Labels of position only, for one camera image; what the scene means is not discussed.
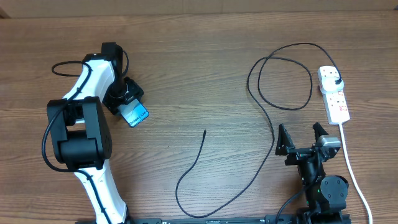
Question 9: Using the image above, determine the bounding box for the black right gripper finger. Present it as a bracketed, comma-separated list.
[275, 124, 295, 156]
[312, 122, 328, 146]

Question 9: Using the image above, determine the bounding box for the Samsung Galaxy smartphone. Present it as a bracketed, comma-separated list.
[118, 99, 149, 128]

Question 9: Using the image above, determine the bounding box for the black charging cable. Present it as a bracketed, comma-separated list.
[175, 42, 343, 218]

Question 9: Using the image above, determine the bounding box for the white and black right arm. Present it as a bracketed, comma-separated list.
[274, 123, 351, 223]

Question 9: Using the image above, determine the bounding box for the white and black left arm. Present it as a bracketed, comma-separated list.
[42, 42, 149, 223]

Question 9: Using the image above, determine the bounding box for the white charger plug adapter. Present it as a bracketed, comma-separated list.
[320, 77, 345, 94]

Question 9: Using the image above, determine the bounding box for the white power strip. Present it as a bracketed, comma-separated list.
[317, 66, 350, 125]

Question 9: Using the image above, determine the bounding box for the white power strip cord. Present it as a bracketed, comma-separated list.
[338, 123, 374, 224]

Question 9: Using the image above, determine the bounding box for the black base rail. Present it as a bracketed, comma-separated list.
[133, 213, 352, 224]

